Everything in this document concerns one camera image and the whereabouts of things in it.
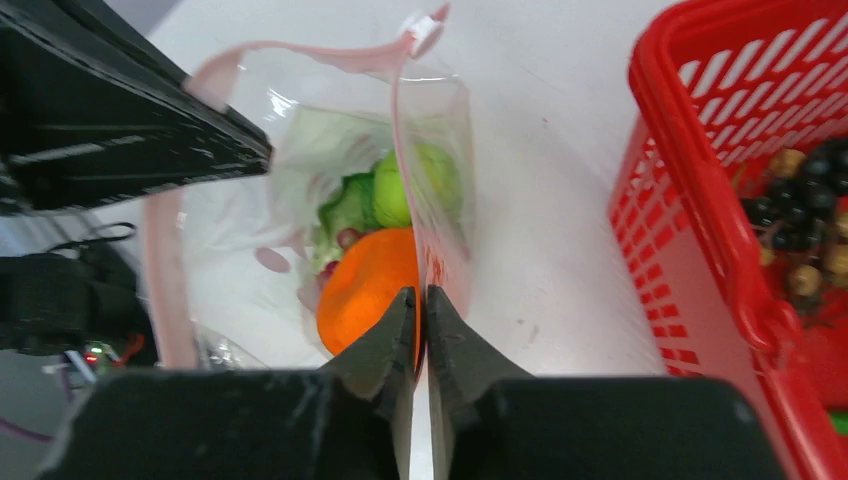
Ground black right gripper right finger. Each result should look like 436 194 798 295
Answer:
425 285 532 431

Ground dark grape bunch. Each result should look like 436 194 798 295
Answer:
740 136 847 253

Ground green lettuce leaf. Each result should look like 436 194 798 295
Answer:
311 172 382 252

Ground red grape bunch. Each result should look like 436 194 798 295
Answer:
312 228 363 286

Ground red plastic basket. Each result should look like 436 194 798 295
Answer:
607 1 847 479

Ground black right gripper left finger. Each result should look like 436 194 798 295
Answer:
321 287 419 424

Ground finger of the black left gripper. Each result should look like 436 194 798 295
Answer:
1 1 272 214

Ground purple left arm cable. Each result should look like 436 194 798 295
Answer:
0 415 54 445

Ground light green round fruit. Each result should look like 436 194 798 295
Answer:
372 143 463 228

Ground green mangosteen fruit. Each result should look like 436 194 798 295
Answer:
828 410 848 437

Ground orange fruit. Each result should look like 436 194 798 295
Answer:
315 227 420 356

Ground clear zip top bag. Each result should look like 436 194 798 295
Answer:
142 2 476 369

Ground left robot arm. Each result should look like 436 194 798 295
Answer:
1 1 272 361

